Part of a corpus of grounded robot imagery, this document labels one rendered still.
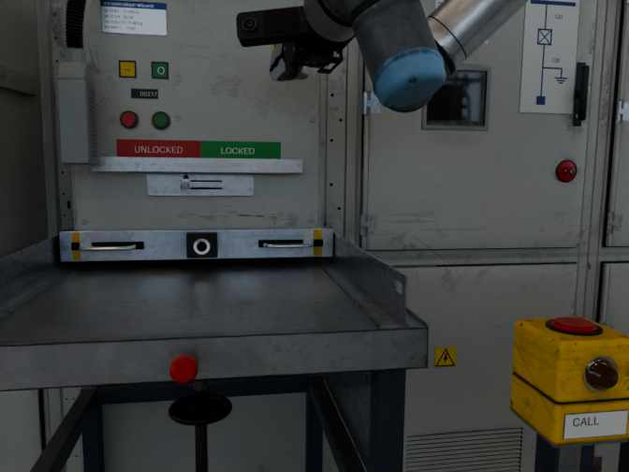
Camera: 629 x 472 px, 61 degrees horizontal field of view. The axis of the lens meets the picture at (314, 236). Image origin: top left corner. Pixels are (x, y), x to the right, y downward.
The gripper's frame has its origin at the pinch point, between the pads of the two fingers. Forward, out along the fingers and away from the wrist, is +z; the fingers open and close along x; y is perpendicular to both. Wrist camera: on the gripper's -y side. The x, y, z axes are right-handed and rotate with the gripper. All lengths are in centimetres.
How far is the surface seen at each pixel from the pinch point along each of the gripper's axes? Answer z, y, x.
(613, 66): 4, 100, 14
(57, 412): 65, -38, -61
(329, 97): 26.7, 25.4, 8.5
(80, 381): -13, -33, -48
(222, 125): 15.3, -5.3, -4.6
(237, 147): 15.7, -2.5, -8.9
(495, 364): 32, 71, -63
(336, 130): 28.3, 27.5, 0.7
